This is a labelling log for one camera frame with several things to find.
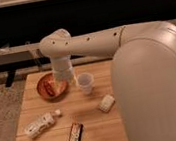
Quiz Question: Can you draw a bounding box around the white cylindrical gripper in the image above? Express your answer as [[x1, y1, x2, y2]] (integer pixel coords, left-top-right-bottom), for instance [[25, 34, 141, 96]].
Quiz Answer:
[[51, 56, 77, 86]]

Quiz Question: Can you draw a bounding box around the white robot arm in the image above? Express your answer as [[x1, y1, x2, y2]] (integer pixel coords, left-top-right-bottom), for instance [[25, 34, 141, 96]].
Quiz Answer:
[[39, 21, 176, 141]]

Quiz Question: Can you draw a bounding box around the orange bowl with food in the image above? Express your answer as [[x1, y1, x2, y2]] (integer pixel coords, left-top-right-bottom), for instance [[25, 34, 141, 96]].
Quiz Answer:
[[36, 73, 68, 101]]

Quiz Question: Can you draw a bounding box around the clear plastic cup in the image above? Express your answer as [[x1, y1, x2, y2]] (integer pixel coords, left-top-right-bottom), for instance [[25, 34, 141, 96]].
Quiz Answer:
[[77, 72, 94, 95]]

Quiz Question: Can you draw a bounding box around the wooden table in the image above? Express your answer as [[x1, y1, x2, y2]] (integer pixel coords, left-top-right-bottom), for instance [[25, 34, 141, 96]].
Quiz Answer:
[[15, 61, 128, 141]]

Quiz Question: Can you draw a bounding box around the small white packet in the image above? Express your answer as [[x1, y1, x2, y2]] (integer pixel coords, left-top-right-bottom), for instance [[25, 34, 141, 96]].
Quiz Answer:
[[98, 94, 115, 113]]

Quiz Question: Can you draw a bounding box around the white plastic bottle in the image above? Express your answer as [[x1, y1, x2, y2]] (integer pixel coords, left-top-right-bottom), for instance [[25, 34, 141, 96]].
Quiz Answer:
[[24, 109, 62, 139]]

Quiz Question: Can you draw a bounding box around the dark chocolate bar wrapper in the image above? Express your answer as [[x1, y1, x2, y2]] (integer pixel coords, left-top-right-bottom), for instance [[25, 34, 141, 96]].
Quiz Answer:
[[68, 123, 84, 141]]

